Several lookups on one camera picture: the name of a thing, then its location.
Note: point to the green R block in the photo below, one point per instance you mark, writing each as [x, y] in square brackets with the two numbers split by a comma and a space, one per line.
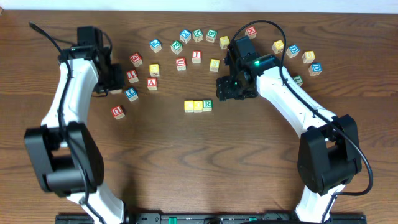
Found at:
[207, 105]

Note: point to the red u block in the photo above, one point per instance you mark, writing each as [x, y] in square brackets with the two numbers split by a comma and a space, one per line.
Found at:
[118, 112]
[181, 64]

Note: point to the green B block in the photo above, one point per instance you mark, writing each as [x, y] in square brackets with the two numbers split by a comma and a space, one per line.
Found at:
[211, 35]

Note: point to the yellow C block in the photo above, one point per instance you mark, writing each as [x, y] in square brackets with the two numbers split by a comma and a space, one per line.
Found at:
[188, 106]

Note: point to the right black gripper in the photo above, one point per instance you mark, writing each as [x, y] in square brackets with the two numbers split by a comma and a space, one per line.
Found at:
[222, 88]

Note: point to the blue P block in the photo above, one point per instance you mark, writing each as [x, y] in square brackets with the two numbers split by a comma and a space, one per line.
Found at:
[156, 45]

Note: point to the yellow O block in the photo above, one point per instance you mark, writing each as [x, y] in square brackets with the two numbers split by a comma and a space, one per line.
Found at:
[198, 106]

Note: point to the red Y block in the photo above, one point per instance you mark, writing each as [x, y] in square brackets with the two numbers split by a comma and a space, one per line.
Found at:
[132, 76]

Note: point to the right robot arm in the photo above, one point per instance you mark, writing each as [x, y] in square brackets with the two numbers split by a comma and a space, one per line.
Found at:
[328, 158]

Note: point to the blue D block right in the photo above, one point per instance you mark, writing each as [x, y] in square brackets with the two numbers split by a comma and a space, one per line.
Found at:
[315, 69]

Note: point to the yellow block top centre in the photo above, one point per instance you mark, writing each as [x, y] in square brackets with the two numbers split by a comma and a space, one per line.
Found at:
[224, 42]

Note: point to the red E block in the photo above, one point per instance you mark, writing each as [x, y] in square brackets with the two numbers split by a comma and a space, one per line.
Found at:
[136, 59]

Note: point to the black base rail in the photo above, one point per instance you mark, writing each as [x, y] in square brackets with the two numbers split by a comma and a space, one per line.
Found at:
[155, 218]

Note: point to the yellow 8 block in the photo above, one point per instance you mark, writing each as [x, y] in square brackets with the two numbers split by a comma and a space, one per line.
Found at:
[308, 57]

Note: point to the blue d block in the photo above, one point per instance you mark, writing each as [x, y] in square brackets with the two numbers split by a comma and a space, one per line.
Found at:
[292, 51]
[315, 69]

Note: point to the green F block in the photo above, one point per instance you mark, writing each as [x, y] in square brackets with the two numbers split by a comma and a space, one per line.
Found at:
[176, 47]

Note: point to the red I block centre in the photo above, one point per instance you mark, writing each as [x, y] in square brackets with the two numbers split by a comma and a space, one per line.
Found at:
[196, 56]

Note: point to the red U block lower left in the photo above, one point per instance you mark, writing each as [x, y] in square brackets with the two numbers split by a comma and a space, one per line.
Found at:
[118, 112]

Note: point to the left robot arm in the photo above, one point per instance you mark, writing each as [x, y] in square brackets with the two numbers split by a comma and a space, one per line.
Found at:
[65, 158]

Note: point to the red A block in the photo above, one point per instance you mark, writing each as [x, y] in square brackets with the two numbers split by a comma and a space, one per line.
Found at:
[152, 84]

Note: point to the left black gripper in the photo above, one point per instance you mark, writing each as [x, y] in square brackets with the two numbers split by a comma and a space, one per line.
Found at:
[115, 82]

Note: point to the yellow block left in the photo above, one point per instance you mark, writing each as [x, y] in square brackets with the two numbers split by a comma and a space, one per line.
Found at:
[154, 70]

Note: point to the blue T block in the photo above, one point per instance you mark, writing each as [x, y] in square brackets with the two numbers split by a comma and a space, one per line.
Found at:
[131, 94]

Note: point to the green N block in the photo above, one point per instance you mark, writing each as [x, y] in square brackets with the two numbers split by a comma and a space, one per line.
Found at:
[197, 35]

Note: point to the red U block centre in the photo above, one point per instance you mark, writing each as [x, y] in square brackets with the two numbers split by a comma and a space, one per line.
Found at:
[181, 64]

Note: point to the blue X block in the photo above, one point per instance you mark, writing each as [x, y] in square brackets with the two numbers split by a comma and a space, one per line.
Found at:
[185, 36]

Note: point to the blue D block upper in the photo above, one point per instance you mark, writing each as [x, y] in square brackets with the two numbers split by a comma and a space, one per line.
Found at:
[292, 51]

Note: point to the yellow S block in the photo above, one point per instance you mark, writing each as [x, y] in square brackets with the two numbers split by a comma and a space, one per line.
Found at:
[214, 65]

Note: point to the red H block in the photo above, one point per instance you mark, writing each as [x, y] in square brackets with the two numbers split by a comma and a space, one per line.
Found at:
[251, 32]

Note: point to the yellow block upper right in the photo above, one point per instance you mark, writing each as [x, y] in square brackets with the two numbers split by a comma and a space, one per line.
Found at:
[278, 46]

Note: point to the blue L block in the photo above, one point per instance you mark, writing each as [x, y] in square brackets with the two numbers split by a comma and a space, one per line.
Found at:
[115, 91]

